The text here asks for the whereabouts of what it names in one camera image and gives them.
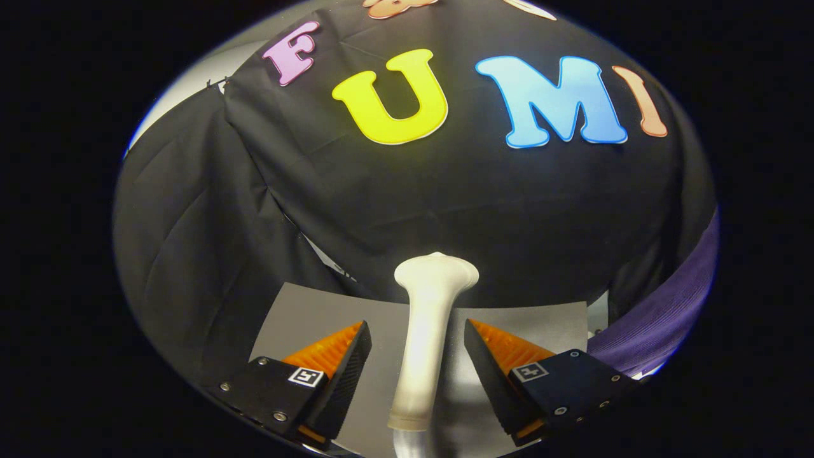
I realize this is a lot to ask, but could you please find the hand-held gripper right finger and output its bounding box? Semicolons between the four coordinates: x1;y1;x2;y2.
463;318;640;446

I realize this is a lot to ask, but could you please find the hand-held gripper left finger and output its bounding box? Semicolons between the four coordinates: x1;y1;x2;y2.
210;320;373;451

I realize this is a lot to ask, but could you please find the white garment steamer head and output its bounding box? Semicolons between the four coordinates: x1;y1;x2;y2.
388;252;480;432

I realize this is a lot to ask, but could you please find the purple corduroy jacket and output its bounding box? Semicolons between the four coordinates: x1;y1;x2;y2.
586;210;721;377

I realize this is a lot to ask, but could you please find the black backdrop cloth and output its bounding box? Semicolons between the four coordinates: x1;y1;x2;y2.
113;0;716;389

